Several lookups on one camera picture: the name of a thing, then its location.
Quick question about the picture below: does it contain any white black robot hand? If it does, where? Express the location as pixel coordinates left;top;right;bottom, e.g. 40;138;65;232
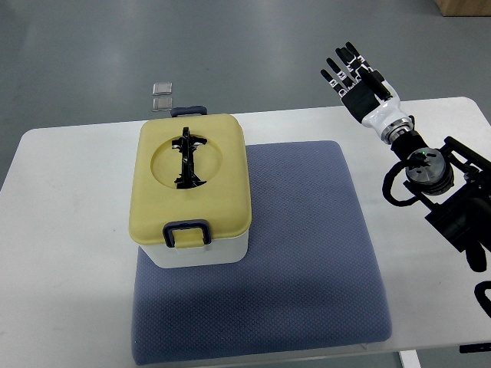
321;42;414;144

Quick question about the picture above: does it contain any yellow box lid with handle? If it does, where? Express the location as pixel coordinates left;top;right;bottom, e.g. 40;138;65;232
129;114;252;248

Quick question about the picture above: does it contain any cardboard box corner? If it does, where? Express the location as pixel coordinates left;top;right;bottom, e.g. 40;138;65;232
434;0;490;17

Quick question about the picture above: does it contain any white storage box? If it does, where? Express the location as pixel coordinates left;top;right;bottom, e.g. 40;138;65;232
140;231;249;268

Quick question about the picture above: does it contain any blue grey fabric cushion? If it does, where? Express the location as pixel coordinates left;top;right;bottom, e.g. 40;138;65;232
132;140;392;365

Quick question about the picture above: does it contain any upper metal floor plate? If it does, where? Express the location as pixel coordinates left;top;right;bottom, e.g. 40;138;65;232
153;81;173;96

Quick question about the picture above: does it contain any white table leg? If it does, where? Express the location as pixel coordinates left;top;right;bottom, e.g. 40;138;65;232
398;350;422;368

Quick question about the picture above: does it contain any black label on table edge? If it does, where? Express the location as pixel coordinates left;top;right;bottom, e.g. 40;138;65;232
459;343;491;353

